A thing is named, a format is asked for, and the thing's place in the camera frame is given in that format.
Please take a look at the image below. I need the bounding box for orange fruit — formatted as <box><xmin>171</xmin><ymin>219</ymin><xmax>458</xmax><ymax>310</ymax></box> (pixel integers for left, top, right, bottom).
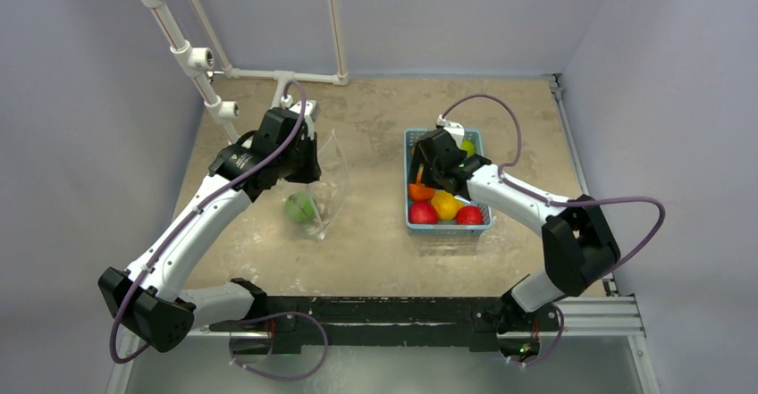
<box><xmin>407</xmin><ymin>164</ymin><xmax>437</xmax><ymax>202</ymax></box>

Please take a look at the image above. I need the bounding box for clear zip top bag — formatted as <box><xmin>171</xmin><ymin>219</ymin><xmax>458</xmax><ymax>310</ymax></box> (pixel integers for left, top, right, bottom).
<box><xmin>283</xmin><ymin>130</ymin><xmax>350</xmax><ymax>240</ymax></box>

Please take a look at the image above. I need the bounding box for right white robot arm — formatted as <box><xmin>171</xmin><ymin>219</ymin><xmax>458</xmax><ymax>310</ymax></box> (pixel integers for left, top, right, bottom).
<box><xmin>408</xmin><ymin>128</ymin><xmax>620</xmax><ymax>329</ymax></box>

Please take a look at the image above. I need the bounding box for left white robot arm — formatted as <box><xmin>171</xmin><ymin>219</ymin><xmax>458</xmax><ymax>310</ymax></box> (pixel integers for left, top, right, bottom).
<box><xmin>98</xmin><ymin>101</ymin><xmax>321</xmax><ymax>352</ymax></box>

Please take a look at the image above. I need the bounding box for green pear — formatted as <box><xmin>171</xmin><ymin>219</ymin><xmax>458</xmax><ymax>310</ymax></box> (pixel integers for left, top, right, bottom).
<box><xmin>459</xmin><ymin>139</ymin><xmax>477</xmax><ymax>157</ymax></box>

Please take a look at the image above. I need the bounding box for red apple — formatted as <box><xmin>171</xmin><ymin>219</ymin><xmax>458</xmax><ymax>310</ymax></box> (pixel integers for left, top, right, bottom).
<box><xmin>408</xmin><ymin>201</ymin><xmax>439</xmax><ymax>225</ymax></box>

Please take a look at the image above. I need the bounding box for light blue plastic basket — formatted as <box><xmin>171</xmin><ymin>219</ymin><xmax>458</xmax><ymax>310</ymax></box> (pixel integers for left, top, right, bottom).
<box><xmin>403</xmin><ymin>128</ymin><xmax>494</xmax><ymax>236</ymax></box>

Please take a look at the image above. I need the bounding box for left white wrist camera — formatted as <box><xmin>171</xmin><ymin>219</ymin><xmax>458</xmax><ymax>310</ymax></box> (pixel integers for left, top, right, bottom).
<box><xmin>280</xmin><ymin>96</ymin><xmax>320</xmax><ymax>140</ymax></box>

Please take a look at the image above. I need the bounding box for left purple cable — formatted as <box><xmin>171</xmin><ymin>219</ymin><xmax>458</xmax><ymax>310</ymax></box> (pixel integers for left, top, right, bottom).
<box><xmin>108</xmin><ymin>80</ymin><xmax>330</xmax><ymax>383</ymax></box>

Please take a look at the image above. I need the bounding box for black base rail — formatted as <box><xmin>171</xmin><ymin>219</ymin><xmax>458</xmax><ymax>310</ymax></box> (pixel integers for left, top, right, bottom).
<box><xmin>209</xmin><ymin>296</ymin><xmax>561</xmax><ymax>358</ymax></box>

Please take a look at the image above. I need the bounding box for aluminium frame rail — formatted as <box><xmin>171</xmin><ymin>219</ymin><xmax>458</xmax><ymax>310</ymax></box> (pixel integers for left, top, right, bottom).
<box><xmin>544</xmin><ymin>73</ymin><xmax>661</xmax><ymax>394</ymax></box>

